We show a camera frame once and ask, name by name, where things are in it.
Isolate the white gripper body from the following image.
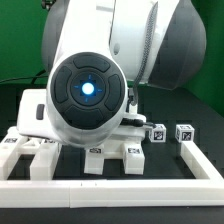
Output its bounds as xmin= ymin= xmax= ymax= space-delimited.
xmin=15 ymin=88 xmax=148 ymax=148

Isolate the white chair backrest part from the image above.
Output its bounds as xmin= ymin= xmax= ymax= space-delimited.
xmin=0 ymin=126 xmax=62 ymax=181

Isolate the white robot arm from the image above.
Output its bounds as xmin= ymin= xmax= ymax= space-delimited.
xmin=17 ymin=0 xmax=206 ymax=147

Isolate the white U-shaped obstacle fence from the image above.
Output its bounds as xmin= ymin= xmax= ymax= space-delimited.
xmin=0 ymin=142 xmax=224 ymax=208

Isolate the black cable on table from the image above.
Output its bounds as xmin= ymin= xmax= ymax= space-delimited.
xmin=0 ymin=69 xmax=50 ymax=86

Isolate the grey braided cable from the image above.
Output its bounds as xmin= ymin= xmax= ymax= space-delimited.
xmin=119 ymin=1 xmax=160 ymax=129

